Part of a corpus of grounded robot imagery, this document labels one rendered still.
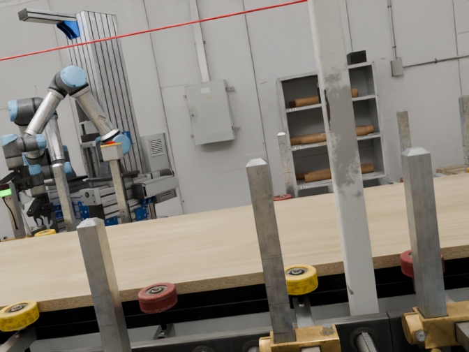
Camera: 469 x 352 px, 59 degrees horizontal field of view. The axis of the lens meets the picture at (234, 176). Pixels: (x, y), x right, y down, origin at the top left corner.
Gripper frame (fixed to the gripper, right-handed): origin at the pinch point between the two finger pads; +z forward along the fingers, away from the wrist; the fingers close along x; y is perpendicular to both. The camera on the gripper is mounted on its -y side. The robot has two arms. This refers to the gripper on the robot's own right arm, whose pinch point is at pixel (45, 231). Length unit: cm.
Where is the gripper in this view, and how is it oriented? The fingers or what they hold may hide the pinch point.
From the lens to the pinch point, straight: 241.1
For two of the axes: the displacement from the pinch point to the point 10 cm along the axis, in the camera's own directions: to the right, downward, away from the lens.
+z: 1.6, 9.8, 1.4
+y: 0.7, -1.5, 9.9
